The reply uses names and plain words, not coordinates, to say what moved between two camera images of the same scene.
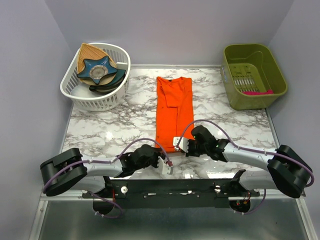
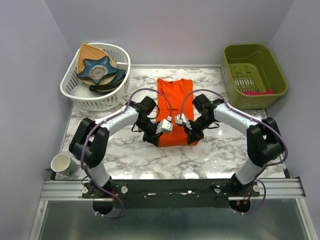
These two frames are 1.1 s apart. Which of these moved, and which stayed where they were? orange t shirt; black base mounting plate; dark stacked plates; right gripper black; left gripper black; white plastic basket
Moved: right gripper black; left gripper black
Stayed: black base mounting plate; orange t shirt; white plastic basket; dark stacked plates
